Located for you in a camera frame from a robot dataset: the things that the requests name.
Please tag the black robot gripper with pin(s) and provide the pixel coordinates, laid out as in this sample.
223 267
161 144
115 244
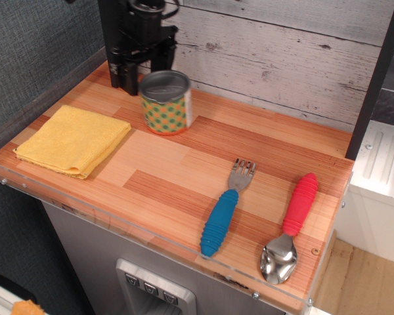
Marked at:
148 40

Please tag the green orange patterned tin can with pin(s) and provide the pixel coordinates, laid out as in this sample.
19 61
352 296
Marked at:
166 102

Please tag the folded yellow cloth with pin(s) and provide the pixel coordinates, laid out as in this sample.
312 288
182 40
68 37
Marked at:
73 141

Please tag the grey toy fridge cabinet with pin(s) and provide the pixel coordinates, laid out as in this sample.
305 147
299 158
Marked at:
93 252

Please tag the silver toy fridge dispenser panel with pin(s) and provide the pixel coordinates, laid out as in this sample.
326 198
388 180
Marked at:
148 293

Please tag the orange object at corner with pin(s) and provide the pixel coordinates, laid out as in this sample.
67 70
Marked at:
26 308

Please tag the white toy sink unit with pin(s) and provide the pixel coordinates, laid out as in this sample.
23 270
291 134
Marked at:
366 217

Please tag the blue handled metal fork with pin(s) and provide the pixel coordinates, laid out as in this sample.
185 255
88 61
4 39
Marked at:
217 225

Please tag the red handled metal spoon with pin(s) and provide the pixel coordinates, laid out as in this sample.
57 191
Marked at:
279 256

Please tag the dark right shelf post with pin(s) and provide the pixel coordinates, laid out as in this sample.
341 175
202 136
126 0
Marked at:
374 88

